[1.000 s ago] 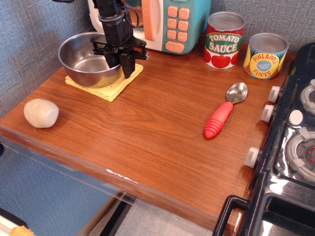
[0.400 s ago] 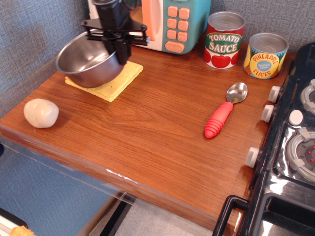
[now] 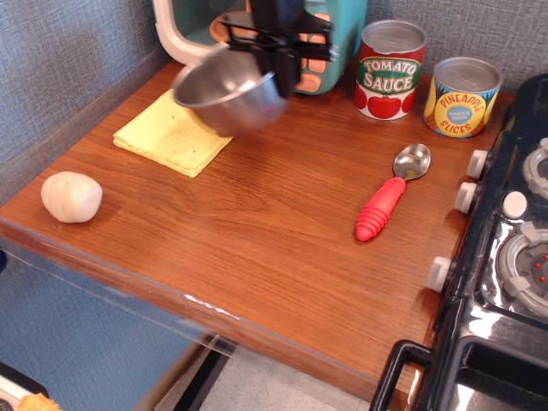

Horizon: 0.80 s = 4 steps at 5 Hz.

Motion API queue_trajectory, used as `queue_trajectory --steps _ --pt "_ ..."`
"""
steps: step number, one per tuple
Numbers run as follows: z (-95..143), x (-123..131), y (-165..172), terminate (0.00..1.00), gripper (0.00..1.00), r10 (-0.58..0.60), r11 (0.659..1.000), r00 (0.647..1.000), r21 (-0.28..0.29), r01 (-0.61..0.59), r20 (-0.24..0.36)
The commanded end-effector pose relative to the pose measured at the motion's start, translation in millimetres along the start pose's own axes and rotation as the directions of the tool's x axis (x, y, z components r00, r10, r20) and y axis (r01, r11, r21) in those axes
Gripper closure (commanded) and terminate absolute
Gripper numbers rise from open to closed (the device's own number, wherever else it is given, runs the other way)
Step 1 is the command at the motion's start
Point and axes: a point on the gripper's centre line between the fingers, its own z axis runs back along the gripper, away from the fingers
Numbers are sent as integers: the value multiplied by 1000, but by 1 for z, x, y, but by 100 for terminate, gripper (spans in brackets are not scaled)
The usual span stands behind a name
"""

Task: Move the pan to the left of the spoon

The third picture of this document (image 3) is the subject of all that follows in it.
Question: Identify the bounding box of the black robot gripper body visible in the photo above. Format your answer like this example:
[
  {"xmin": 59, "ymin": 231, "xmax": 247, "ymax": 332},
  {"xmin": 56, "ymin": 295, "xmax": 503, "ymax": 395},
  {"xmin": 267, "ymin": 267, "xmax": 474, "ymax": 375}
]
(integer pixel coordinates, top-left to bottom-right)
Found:
[{"xmin": 221, "ymin": 1, "xmax": 338, "ymax": 62}]

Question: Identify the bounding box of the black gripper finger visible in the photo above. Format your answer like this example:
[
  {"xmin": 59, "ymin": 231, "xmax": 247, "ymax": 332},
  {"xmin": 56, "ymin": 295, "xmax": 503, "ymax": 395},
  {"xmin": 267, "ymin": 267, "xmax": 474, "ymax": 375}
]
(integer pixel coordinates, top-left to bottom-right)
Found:
[{"xmin": 273, "ymin": 49, "xmax": 301, "ymax": 99}]

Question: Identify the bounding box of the stainless steel pot bowl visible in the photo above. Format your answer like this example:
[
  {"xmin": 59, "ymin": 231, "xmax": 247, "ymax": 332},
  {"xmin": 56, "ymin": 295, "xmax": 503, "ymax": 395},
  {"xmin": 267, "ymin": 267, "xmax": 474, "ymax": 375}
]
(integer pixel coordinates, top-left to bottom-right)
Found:
[{"xmin": 172, "ymin": 45, "xmax": 289, "ymax": 137}]

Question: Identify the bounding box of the orange microwave turntable plate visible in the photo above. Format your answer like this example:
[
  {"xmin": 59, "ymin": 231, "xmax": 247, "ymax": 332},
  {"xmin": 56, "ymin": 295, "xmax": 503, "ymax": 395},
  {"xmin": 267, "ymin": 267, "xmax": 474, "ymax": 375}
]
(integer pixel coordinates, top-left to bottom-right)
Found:
[{"xmin": 209, "ymin": 17, "xmax": 257, "ymax": 43}]

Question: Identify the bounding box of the teal toy microwave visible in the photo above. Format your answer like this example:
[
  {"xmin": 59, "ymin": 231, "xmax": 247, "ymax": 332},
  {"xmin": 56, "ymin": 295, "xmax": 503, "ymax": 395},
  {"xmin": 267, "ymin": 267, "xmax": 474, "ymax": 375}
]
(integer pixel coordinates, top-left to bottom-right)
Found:
[{"xmin": 152, "ymin": 1, "xmax": 367, "ymax": 95}]

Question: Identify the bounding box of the tomato sauce can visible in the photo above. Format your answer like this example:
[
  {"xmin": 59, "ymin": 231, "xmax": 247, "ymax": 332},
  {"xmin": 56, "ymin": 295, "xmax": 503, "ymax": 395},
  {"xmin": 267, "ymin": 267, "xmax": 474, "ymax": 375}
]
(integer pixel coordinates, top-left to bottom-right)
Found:
[{"xmin": 354, "ymin": 20, "xmax": 428, "ymax": 121}]

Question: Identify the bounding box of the yellow folded cloth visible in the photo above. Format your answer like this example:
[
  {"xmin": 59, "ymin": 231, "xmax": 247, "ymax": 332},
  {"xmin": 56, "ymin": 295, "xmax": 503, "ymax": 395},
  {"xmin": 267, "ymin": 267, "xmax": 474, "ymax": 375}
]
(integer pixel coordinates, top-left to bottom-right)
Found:
[{"xmin": 113, "ymin": 90, "xmax": 231, "ymax": 177}]

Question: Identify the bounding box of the pineapple slices can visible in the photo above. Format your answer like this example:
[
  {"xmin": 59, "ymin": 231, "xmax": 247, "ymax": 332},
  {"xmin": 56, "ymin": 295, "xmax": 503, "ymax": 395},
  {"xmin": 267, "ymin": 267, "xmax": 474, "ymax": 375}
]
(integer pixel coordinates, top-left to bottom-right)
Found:
[{"xmin": 423, "ymin": 57, "xmax": 503, "ymax": 139}]

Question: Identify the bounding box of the grey stove knob rear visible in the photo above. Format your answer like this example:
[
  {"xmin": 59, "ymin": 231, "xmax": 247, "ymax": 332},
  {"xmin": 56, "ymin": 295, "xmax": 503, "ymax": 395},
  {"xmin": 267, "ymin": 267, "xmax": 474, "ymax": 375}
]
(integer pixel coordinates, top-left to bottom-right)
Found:
[{"xmin": 467, "ymin": 150, "xmax": 489, "ymax": 180}]

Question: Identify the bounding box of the grey stove knob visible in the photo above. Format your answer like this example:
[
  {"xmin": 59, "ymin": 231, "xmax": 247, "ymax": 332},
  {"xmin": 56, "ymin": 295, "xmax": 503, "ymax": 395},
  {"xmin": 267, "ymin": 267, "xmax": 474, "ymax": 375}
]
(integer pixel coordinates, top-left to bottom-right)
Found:
[
  {"xmin": 426, "ymin": 256, "xmax": 452, "ymax": 294},
  {"xmin": 454, "ymin": 182, "xmax": 477, "ymax": 214},
  {"xmin": 467, "ymin": 150, "xmax": 489, "ymax": 180}
]

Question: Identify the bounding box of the grey stove knob middle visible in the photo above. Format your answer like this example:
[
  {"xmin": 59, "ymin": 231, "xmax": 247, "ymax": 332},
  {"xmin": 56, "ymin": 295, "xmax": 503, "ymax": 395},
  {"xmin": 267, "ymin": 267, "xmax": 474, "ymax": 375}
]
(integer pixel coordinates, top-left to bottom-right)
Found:
[{"xmin": 454, "ymin": 182, "xmax": 477, "ymax": 214}]

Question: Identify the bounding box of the white toy potato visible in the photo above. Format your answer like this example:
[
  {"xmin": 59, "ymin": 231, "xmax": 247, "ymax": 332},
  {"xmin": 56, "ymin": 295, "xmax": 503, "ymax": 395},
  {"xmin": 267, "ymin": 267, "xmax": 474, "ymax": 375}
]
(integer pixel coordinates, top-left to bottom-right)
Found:
[{"xmin": 40, "ymin": 171, "xmax": 103, "ymax": 223}]

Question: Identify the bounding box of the grey stove knob front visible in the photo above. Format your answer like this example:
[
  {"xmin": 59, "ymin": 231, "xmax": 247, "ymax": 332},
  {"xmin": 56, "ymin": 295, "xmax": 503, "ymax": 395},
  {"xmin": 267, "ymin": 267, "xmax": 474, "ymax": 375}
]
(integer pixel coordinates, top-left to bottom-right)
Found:
[{"xmin": 426, "ymin": 256, "xmax": 452, "ymax": 294}]

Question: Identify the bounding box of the black toy stove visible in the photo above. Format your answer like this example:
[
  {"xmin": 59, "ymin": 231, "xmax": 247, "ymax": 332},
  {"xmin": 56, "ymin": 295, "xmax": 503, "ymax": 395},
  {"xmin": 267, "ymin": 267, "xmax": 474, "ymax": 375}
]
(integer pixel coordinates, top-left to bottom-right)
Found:
[{"xmin": 369, "ymin": 73, "xmax": 548, "ymax": 411}]

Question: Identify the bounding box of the orange object bottom left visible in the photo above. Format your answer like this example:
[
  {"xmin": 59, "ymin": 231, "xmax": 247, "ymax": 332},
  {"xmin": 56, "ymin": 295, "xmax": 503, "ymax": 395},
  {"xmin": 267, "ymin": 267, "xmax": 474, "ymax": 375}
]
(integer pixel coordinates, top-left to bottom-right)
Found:
[{"xmin": 16, "ymin": 393, "xmax": 61, "ymax": 411}]

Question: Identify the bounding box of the red handled metal spoon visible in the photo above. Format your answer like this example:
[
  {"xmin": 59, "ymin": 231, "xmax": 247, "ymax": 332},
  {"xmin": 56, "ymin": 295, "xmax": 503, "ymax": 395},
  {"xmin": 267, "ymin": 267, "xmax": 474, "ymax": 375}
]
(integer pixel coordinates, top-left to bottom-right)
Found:
[{"xmin": 354, "ymin": 143, "xmax": 432, "ymax": 241}]

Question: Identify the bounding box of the black oven door handle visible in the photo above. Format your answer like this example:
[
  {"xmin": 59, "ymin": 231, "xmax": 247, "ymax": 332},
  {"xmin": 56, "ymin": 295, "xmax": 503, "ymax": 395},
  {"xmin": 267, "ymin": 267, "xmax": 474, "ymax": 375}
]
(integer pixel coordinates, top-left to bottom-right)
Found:
[{"xmin": 370, "ymin": 339, "xmax": 434, "ymax": 411}]

